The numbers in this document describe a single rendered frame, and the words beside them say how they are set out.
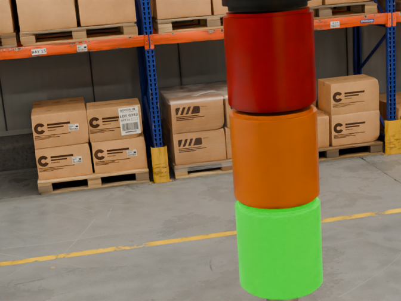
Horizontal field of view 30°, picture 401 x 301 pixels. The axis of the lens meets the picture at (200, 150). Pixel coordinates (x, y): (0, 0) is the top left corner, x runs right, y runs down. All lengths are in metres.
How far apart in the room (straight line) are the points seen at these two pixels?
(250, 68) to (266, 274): 0.12
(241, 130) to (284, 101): 0.03
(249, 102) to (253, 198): 0.05
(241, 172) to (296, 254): 0.06
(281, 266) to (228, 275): 5.34
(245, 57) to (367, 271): 5.41
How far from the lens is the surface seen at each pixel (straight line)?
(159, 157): 8.12
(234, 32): 0.41
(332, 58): 9.92
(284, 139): 0.41
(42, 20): 7.96
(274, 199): 0.42
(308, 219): 0.43
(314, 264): 0.44
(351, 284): 5.58
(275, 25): 0.40
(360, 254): 6.08
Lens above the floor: 2.35
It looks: 14 degrees down
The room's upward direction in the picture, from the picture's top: 4 degrees counter-clockwise
